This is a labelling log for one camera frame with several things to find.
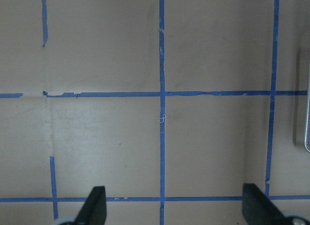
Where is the silver wire mesh shelf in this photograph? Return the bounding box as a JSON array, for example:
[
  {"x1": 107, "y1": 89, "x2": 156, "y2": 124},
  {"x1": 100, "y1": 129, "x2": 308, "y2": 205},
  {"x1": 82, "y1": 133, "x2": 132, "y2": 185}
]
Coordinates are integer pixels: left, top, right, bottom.
[{"x1": 293, "y1": 47, "x2": 310, "y2": 154}]

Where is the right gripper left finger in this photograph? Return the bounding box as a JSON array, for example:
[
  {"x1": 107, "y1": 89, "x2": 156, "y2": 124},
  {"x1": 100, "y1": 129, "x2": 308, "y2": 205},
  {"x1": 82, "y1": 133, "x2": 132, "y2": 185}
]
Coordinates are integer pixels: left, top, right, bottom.
[{"x1": 73, "y1": 186, "x2": 107, "y2": 225}]

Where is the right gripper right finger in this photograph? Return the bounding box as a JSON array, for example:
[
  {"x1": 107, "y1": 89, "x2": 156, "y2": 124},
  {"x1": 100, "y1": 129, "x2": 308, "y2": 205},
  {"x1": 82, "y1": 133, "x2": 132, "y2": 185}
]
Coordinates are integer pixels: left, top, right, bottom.
[{"x1": 242, "y1": 183, "x2": 287, "y2": 225}]

